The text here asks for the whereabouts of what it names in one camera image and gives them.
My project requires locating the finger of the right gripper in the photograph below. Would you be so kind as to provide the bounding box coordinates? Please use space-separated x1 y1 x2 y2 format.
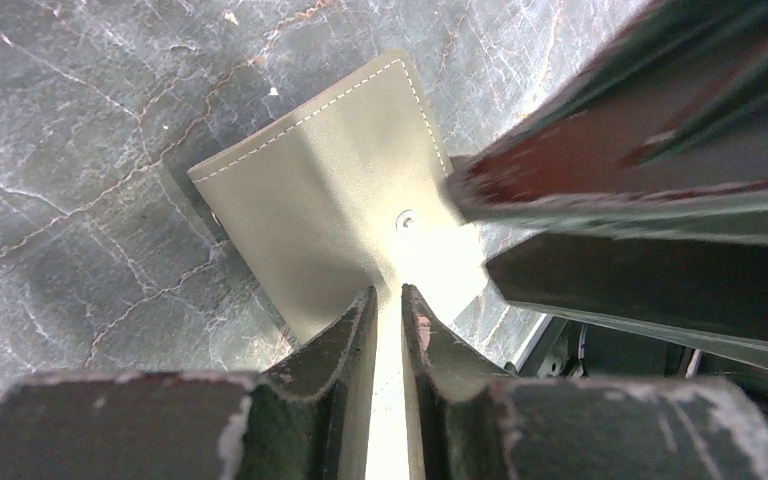
447 1 768 245

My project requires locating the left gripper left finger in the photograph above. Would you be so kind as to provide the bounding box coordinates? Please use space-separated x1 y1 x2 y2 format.
0 288 378 479

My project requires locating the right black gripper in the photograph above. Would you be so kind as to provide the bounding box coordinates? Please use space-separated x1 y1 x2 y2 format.
486 233 768 423

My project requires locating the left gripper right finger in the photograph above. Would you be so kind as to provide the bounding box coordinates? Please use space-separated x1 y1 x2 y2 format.
401 284 768 479

